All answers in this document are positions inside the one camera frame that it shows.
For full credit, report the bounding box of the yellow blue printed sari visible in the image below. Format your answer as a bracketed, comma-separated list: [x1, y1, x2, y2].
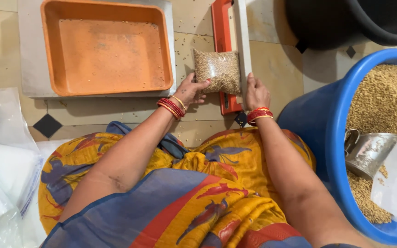
[38, 121, 362, 248]

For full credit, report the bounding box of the person's right hand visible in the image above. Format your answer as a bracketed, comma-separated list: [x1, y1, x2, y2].
[246, 72, 272, 111]

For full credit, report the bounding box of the black plastic bucket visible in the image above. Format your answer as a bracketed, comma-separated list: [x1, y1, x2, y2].
[284, 0, 397, 54]

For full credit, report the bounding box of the red gold bangles left wrist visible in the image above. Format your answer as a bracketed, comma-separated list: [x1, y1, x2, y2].
[156, 95, 187, 121]

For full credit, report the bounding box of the person's left hand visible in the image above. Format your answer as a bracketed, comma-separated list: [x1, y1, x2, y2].
[172, 72, 212, 109]

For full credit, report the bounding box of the red gold bangles wrist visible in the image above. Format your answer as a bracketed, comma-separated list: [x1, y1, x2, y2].
[156, 95, 187, 121]
[246, 107, 274, 127]

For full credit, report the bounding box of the orange plastic tray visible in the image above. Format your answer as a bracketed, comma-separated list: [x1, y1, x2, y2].
[40, 0, 174, 97]

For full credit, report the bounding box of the steel scoop mug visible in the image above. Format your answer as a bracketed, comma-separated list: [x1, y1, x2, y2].
[343, 129, 397, 180]

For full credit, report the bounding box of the blue plastic tub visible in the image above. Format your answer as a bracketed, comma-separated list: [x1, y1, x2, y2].
[277, 48, 397, 246]

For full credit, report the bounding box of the white weighing scale platform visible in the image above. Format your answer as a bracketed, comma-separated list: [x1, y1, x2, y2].
[17, 0, 178, 100]

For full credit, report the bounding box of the clear packet of grain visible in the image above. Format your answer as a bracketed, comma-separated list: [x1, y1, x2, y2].
[193, 48, 242, 96]

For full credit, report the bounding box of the red gold bangles right wrist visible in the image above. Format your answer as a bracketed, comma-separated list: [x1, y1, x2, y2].
[246, 107, 274, 127]

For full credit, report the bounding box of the crumpled clear plastic sheet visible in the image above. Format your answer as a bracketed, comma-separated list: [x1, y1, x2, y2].
[0, 87, 41, 153]

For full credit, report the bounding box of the heap of brown grain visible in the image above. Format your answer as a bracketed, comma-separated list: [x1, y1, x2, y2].
[345, 64, 397, 225]

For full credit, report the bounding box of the stack of clear plastic bags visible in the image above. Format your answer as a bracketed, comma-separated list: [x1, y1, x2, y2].
[0, 139, 45, 221]

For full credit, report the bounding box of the orange white heat sealer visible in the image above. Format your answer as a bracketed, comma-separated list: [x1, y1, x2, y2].
[211, 0, 253, 116]

